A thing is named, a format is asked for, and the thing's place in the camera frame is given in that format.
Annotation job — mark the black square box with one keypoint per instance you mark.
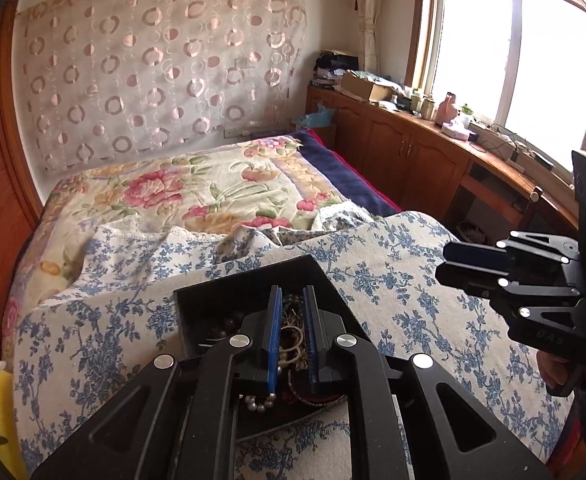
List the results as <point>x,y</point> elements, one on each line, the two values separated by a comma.
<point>213,290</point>

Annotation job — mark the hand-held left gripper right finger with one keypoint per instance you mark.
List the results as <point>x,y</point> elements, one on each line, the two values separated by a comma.
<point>309,340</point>

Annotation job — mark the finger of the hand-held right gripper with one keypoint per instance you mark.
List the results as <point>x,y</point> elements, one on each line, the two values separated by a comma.
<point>473,252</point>
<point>465,280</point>

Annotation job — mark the white wall socket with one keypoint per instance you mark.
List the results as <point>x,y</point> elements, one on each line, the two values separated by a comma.
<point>229,132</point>

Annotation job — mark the pile of dark clothes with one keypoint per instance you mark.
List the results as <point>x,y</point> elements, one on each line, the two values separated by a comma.
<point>333,67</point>

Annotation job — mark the pink tissue pack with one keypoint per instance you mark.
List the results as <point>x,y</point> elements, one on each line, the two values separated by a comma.
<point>455,131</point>

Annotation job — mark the cream window curtain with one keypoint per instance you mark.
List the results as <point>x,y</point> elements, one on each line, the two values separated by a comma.
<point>370,15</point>

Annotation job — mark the dark chair post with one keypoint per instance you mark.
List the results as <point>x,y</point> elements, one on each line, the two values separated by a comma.
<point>530,215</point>

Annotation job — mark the circle patterned wall cloth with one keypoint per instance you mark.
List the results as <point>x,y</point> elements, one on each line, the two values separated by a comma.
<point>158,65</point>

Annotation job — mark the wooden cabinet row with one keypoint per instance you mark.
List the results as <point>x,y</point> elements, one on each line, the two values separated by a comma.
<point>398,145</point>

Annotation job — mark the cardboard box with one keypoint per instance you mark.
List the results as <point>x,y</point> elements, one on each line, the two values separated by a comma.
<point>365,87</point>

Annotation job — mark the blue floral bedspread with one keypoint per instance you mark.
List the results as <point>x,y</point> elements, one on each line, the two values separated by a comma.
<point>413,300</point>

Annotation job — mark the person's right hand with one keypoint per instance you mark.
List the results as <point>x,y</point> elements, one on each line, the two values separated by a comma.
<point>553,367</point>

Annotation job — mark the white power strip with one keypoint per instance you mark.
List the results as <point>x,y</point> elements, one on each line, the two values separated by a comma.
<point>495,142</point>

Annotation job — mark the turquoise bag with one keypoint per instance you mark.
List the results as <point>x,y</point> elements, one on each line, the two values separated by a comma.
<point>315,119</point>

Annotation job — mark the wooden framed window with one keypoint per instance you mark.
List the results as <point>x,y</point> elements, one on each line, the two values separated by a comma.
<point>473,50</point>

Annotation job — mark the pink floral quilt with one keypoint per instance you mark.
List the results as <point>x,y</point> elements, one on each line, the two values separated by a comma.
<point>173,190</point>

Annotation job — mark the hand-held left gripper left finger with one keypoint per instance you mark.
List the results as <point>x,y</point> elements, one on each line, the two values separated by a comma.
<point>274,340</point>

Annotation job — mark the navy blue blanket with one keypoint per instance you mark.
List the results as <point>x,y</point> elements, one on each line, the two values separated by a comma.
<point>343,175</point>

